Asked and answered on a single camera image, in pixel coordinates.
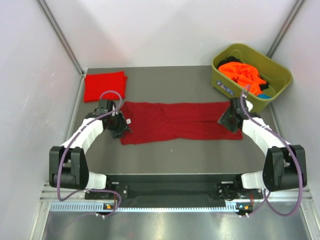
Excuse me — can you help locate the dark red t-shirt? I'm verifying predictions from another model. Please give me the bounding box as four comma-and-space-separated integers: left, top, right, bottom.
120, 101, 243, 145

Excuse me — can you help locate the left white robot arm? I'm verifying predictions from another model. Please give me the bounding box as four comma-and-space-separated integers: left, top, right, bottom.
49, 99, 130, 199

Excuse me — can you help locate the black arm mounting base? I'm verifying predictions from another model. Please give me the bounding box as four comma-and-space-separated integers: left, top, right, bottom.
84, 173, 266, 208

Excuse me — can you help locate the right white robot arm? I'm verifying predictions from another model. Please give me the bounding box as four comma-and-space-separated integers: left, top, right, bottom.
218, 97, 307, 198

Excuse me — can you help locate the blue garment in bin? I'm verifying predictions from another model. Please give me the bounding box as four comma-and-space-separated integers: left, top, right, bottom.
257, 93, 271, 99

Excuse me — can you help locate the folded bright red t-shirt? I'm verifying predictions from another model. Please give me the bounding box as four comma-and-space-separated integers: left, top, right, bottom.
83, 71, 128, 103

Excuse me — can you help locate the orange t-shirt in bin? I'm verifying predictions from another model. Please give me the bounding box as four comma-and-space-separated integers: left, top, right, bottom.
218, 61, 269, 96

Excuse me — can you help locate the olive green plastic bin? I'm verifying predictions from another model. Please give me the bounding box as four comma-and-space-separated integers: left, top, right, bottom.
211, 43, 293, 113

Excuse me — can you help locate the black garment in bin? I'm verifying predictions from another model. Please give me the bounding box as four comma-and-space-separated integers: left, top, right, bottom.
217, 56, 242, 68

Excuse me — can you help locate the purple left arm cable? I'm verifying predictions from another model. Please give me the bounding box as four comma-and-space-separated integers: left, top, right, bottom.
56, 90, 123, 220

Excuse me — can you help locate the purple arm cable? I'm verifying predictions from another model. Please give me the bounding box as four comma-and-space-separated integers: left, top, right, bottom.
56, 90, 123, 220
217, 84, 305, 218

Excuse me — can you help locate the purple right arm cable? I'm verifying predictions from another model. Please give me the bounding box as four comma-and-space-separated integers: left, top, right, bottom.
217, 84, 305, 218

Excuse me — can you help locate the slotted grey cable duct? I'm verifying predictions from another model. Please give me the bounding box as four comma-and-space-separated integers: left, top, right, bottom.
50, 202, 239, 213

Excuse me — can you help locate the right aluminium frame post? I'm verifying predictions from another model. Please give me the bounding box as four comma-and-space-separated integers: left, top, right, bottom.
266, 0, 307, 59

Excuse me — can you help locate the aluminium frame post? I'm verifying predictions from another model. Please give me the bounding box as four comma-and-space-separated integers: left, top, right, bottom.
36, 0, 85, 76
266, 0, 307, 59

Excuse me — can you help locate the left aluminium frame post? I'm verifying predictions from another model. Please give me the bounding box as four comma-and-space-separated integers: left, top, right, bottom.
36, 0, 85, 76

